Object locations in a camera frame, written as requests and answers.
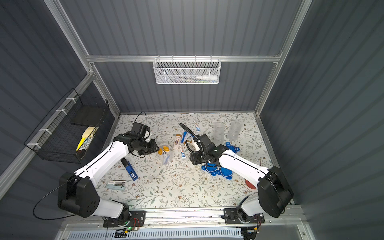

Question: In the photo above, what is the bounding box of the yellow marker in basket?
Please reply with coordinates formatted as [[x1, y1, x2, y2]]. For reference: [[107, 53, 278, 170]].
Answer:
[[76, 138, 88, 152]]

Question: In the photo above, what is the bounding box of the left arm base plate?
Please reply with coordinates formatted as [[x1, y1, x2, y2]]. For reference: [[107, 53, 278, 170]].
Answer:
[[103, 211, 147, 229]]

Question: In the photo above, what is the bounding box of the yellow sticky notes pad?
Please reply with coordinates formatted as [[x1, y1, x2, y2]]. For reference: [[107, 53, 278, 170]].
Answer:
[[82, 127, 98, 139]]

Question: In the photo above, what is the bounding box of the blue-lid clear container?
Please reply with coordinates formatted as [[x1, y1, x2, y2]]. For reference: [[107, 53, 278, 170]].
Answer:
[[158, 145, 173, 165], [228, 121, 242, 141], [214, 123, 225, 145]]

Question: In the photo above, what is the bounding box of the red pencil cup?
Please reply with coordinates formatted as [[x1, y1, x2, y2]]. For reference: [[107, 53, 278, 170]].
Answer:
[[245, 180, 257, 190]]

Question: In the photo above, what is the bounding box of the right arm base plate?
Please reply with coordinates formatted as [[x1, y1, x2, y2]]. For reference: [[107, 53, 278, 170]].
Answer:
[[221, 208, 265, 225]]

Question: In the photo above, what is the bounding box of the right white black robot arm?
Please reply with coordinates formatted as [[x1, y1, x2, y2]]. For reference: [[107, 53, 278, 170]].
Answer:
[[187, 135, 294, 223]]

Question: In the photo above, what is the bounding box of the white tube in basket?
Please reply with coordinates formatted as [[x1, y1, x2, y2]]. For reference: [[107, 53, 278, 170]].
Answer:
[[196, 75, 218, 82]]

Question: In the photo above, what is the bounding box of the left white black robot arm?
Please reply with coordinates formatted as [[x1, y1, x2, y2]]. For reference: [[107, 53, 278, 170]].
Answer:
[[58, 133, 160, 222]]

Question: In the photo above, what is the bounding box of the small silver teal stapler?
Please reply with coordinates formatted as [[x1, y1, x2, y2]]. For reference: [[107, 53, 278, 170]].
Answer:
[[106, 181, 127, 191]]

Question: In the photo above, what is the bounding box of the white ventilated front panel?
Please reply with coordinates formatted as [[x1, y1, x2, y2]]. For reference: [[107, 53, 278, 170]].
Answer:
[[67, 227, 243, 240]]

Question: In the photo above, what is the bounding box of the black notebook in basket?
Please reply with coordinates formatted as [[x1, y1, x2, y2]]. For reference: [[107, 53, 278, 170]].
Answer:
[[70, 106, 106, 127]]

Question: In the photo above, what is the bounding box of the black wire wall basket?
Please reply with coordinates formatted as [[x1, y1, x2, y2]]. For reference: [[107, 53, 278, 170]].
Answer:
[[25, 90, 110, 164]]

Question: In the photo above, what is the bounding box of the white wire mesh basket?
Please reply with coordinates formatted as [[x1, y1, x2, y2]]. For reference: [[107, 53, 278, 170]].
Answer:
[[153, 59, 222, 85]]

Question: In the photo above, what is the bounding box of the small toothpaste tube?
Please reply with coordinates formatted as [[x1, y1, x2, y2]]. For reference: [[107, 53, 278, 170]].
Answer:
[[194, 121, 201, 133], [179, 146, 186, 159]]

